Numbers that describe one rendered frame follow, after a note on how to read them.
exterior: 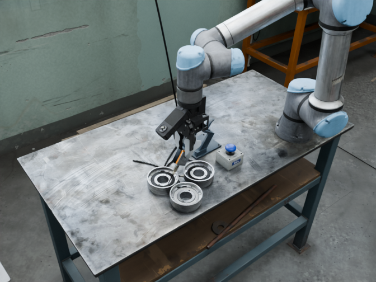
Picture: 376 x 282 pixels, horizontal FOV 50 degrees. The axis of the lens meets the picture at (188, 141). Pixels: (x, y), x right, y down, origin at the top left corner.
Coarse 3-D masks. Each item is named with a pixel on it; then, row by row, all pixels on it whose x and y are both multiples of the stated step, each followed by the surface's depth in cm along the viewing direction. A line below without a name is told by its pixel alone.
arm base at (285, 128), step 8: (280, 120) 158; (288, 120) 154; (296, 120) 152; (280, 128) 158; (288, 128) 155; (296, 128) 154; (304, 128) 154; (280, 136) 158; (288, 136) 156; (296, 136) 156; (304, 136) 155; (312, 136) 158
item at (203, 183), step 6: (192, 162) 140; (198, 162) 140; (204, 162) 140; (186, 168) 138; (198, 168) 138; (210, 168) 139; (192, 174) 136; (198, 174) 140; (204, 174) 136; (186, 180) 134; (192, 180) 132; (198, 180) 132; (204, 180) 132; (210, 180) 134; (204, 186) 135
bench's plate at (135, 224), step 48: (240, 96) 183; (96, 144) 152; (144, 144) 153; (240, 144) 155; (288, 144) 155; (48, 192) 131; (96, 192) 132; (144, 192) 133; (240, 192) 135; (96, 240) 117; (144, 240) 117
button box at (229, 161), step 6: (222, 150) 144; (216, 156) 145; (222, 156) 142; (228, 156) 142; (234, 156) 142; (240, 156) 142; (222, 162) 143; (228, 162) 140; (234, 162) 142; (240, 162) 144; (228, 168) 142
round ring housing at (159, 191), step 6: (156, 168) 136; (162, 168) 137; (168, 168) 137; (150, 174) 135; (162, 174) 136; (150, 180) 133; (156, 180) 133; (162, 180) 137; (168, 180) 133; (150, 186) 131; (156, 186) 129; (168, 186) 129; (156, 192) 131; (162, 192) 130; (168, 192) 131
